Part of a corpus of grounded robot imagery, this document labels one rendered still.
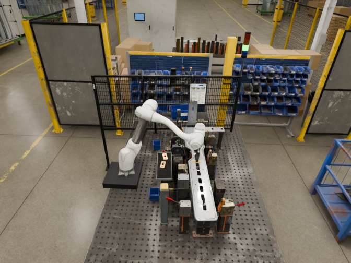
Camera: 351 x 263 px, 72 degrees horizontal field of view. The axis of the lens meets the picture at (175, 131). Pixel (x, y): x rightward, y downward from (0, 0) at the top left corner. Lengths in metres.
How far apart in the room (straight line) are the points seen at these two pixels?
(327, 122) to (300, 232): 2.38
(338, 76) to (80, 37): 4.16
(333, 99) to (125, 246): 4.08
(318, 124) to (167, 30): 5.75
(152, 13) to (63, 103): 5.01
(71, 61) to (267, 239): 3.73
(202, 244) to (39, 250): 1.91
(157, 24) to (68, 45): 4.92
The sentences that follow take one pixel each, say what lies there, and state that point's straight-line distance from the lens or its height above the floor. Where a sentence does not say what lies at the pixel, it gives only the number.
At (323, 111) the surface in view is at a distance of 5.02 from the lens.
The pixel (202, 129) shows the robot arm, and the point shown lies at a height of 1.43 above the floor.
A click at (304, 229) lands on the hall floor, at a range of 3.59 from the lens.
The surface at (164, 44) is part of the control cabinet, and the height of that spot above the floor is 0.56.
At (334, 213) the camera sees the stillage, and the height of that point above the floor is 0.19.
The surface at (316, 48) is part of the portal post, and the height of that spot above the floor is 1.25.
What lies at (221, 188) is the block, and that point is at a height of 1.03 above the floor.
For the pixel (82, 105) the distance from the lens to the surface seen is 4.71.
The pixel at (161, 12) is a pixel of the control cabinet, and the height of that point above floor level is 1.57.
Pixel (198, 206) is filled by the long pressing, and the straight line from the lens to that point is 2.11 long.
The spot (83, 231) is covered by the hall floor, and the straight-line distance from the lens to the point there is 3.32.
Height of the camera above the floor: 2.62
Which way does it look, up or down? 33 degrees down
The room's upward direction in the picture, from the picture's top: 1 degrees clockwise
